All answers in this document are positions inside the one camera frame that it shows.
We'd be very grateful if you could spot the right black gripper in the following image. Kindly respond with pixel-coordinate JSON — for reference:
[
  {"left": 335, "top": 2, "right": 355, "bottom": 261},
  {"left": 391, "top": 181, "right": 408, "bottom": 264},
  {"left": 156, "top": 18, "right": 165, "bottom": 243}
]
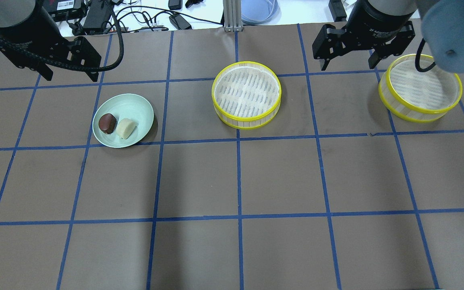
[{"left": 312, "top": 4, "right": 416, "bottom": 70}]

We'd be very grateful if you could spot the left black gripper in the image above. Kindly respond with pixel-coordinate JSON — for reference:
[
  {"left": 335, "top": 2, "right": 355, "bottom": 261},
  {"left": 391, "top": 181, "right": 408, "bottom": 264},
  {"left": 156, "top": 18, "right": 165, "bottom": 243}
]
[{"left": 0, "top": 17, "right": 102, "bottom": 81}]

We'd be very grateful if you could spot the yellow bamboo steamer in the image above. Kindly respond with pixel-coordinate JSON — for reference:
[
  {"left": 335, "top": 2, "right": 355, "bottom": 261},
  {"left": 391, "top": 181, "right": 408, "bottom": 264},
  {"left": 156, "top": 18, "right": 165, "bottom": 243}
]
[
  {"left": 378, "top": 54, "right": 463, "bottom": 123},
  {"left": 211, "top": 61, "right": 282, "bottom": 130}
]

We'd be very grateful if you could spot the dark red bun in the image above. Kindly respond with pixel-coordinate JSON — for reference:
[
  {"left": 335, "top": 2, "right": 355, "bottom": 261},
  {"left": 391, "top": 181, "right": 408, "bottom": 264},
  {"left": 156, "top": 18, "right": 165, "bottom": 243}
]
[{"left": 98, "top": 113, "right": 117, "bottom": 135}]

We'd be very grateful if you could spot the white steamed bun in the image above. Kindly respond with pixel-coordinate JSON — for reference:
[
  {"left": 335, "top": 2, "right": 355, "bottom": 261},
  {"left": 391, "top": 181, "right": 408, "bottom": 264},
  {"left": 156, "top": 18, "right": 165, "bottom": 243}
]
[{"left": 115, "top": 118, "right": 137, "bottom": 139}]

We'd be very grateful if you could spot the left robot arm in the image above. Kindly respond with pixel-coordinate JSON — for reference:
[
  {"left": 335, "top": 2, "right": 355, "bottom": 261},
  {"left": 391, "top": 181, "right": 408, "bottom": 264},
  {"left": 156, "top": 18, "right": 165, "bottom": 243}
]
[{"left": 0, "top": 0, "right": 102, "bottom": 81}]

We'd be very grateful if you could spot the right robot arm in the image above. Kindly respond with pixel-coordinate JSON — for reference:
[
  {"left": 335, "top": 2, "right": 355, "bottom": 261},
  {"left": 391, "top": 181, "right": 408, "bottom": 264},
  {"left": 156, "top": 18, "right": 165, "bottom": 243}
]
[{"left": 312, "top": 0, "right": 464, "bottom": 73}]

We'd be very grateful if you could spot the blue plate stack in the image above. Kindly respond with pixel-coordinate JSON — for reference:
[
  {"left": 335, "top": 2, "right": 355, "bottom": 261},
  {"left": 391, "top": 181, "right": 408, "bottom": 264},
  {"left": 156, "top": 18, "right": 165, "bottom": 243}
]
[{"left": 240, "top": 0, "right": 279, "bottom": 25}]

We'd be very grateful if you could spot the black electronics box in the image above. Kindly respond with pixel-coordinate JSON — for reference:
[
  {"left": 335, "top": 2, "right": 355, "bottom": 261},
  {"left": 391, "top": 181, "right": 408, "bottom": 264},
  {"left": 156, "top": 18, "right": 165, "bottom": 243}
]
[{"left": 42, "top": 0, "right": 88, "bottom": 23}]

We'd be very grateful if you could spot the light green plate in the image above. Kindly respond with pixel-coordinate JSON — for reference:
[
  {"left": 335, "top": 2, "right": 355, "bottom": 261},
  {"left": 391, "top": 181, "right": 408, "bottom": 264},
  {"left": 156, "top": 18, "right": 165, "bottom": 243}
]
[{"left": 92, "top": 93, "right": 155, "bottom": 148}]

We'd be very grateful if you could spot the black power adapter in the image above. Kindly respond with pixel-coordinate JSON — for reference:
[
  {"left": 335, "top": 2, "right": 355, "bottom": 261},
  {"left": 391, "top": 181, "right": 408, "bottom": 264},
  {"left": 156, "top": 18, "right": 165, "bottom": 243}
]
[{"left": 169, "top": 14, "right": 192, "bottom": 31}]

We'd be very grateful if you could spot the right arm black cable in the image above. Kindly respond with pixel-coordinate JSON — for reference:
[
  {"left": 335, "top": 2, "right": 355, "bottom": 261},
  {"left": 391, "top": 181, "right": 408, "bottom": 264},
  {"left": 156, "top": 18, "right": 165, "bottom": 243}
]
[{"left": 414, "top": 38, "right": 438, "bottom": 73}]

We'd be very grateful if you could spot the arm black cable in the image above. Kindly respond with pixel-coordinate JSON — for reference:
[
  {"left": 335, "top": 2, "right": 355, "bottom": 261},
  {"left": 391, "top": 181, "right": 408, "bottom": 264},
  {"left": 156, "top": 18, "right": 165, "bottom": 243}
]
[
  {"left": 0, "top": 0, "right": 124, "bottom": 73},
  {"left": 414, "top": 38, "right": 438, "bottom": 73}
]

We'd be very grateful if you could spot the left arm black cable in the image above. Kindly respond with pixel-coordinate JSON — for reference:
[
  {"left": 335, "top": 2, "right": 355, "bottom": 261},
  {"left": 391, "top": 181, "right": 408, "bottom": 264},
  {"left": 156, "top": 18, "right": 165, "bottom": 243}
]
[{"left": 0, "top": 0, "right": 124, "bottom": 73}]

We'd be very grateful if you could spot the aluminium frame post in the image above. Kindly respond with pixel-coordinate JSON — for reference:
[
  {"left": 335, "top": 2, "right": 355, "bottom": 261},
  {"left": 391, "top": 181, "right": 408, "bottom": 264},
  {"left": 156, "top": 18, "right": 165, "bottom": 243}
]
[{"left": 223, "top": 0, "right": 243, "bottom": 32}]

